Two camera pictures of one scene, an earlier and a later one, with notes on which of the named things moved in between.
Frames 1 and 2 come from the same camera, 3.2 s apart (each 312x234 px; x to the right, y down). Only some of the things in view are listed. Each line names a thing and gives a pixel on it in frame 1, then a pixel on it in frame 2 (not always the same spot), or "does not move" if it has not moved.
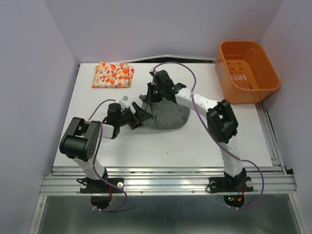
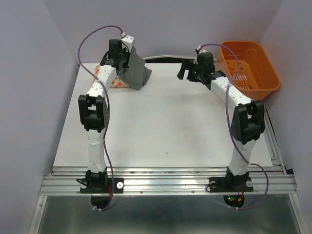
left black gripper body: x=127 y=118 to x=125 y=56
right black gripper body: x=157 y=93 to x=194 y=71
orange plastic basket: x=245 y=72 does not move
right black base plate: x=230 y=185 does not move
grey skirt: x=166 y=114 to x=135 y=75
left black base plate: x=89 y=185 does not move
